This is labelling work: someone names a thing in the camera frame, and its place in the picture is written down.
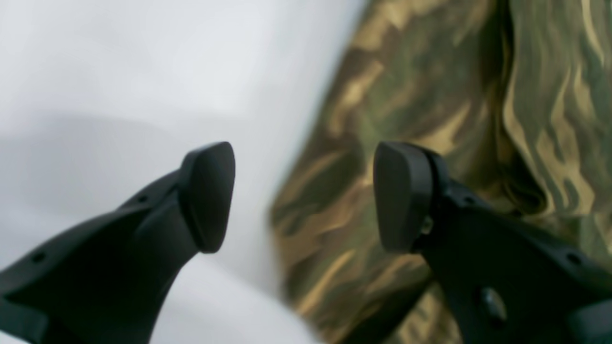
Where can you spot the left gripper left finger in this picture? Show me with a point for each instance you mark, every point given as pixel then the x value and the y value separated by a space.
pixel 105 280

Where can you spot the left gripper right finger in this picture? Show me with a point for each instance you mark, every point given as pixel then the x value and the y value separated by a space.
pixel 505 281

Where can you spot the camouflage t-shirt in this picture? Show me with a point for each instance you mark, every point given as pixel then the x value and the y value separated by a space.
pixel 514 95

